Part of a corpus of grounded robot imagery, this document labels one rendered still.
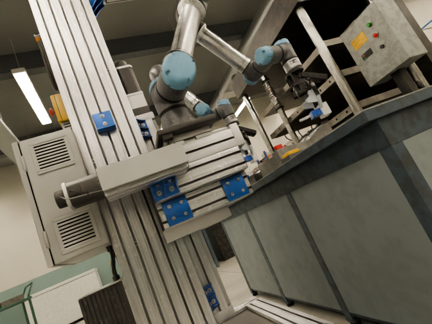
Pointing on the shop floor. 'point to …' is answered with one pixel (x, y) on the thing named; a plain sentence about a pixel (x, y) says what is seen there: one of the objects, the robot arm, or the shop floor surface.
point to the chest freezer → (63, 299)
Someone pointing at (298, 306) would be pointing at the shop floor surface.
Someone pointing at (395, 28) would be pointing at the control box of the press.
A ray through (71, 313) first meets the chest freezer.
